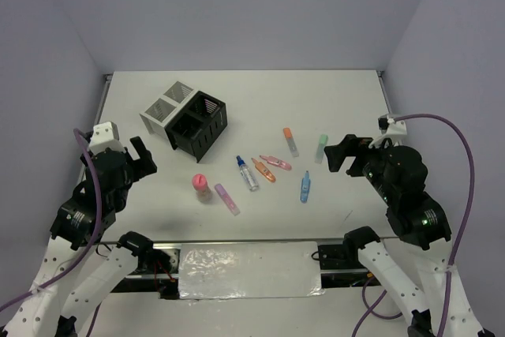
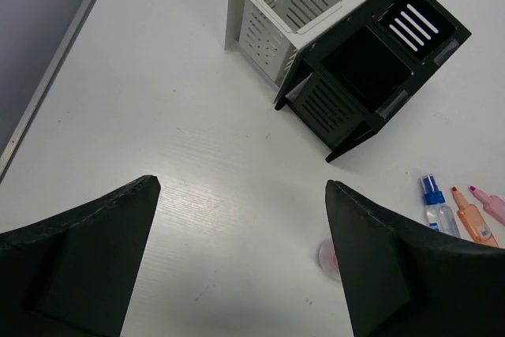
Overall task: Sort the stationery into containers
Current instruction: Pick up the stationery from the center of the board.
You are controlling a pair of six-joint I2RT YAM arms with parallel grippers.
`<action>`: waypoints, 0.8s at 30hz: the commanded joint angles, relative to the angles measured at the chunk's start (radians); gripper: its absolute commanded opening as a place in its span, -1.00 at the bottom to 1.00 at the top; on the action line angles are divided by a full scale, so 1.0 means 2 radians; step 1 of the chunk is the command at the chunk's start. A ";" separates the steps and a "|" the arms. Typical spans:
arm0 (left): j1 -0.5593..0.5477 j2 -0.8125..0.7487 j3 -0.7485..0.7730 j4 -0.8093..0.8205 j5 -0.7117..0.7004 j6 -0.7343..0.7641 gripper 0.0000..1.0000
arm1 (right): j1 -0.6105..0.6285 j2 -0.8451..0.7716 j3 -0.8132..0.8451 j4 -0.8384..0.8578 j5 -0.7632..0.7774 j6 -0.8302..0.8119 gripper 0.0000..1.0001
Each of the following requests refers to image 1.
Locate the silver foil covered plate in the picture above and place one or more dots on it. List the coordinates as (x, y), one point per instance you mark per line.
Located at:
(249, 270)

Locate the blue cap spray bottle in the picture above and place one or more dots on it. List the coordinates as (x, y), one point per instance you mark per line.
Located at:
(247, 174)

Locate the green highlighter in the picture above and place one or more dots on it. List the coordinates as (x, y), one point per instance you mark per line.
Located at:
(322, 142)

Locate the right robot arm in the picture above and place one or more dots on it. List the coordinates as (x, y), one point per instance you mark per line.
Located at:
(438, 305)

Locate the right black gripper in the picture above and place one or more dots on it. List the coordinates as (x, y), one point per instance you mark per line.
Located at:
(350, 144)

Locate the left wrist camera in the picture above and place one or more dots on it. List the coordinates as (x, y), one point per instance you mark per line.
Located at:
(104, 136)

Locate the blue utility knife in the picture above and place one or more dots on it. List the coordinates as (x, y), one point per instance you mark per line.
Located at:
(305, 188)

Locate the pink cap glue bottle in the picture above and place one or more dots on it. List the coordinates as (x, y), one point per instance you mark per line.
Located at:
(200, 185)

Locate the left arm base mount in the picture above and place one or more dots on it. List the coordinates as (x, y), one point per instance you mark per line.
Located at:
(157, 275)

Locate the purple highlighter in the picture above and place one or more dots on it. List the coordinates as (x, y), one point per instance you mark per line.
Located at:
(226, 199)

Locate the orange cap highlighter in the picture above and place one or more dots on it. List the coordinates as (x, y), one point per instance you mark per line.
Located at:
(290, 142)

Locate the pink utility knife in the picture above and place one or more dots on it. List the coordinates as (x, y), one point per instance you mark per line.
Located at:
(271, 160)

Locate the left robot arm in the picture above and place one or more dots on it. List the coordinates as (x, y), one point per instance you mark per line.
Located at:
(56, 304)

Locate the white slotted container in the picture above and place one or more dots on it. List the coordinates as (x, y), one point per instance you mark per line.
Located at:
(166, 107)

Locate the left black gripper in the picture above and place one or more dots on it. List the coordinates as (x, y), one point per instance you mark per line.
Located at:
(145, 164)

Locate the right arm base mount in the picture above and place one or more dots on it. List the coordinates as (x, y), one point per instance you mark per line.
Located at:
(338, 262)

